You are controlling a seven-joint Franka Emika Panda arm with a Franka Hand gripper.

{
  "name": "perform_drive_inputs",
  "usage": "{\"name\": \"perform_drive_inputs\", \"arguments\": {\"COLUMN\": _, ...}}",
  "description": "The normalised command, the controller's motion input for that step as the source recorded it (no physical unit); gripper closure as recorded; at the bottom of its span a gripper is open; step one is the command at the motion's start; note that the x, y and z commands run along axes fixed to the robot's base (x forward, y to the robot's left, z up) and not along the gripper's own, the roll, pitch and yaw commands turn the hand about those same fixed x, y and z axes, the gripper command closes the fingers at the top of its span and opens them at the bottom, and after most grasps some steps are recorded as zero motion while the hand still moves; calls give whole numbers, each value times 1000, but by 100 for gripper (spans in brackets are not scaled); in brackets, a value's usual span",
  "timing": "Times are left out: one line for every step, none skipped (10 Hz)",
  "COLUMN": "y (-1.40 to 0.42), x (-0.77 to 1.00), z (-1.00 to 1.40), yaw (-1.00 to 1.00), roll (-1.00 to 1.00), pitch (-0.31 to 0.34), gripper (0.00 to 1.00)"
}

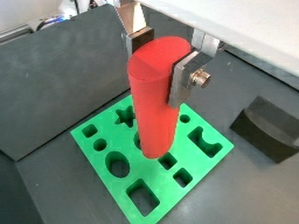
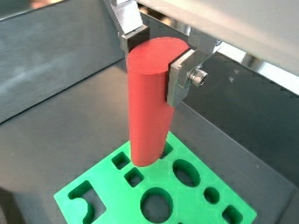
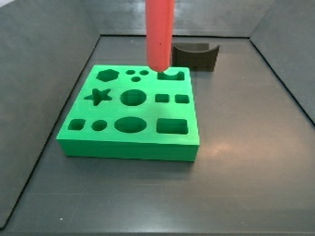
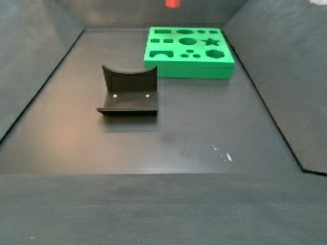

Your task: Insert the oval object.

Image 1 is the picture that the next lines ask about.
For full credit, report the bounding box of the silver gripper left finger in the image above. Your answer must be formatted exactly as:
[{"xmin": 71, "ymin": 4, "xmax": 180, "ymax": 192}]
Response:
[{"xmin": 116, "ymin": 2, "xmax": 154, "ymax": 55}]

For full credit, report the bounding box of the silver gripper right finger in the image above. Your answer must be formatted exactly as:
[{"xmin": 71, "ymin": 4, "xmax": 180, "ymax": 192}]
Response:
[{"xmin": 168, "ymin": 29, "xmax": 224, "ymax": 109}]

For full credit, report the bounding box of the red oval peg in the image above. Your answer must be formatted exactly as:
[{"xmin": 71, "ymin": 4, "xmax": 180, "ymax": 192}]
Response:
[{"xmin": 126, "ymin": 36, "xmax": 190, "ymax": 158}]

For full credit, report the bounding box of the black curved holder block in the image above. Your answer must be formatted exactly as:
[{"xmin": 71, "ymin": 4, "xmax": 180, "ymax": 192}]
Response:
[{"xmin": 229, "ymin": 96, "xmax": 299, "ymax": 164}]

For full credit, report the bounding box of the green shape sorter block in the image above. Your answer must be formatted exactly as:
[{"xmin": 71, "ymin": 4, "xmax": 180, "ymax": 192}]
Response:
[{"xmin": 70, "ymin": 96, "xmax": 233, "ymax": 224}]

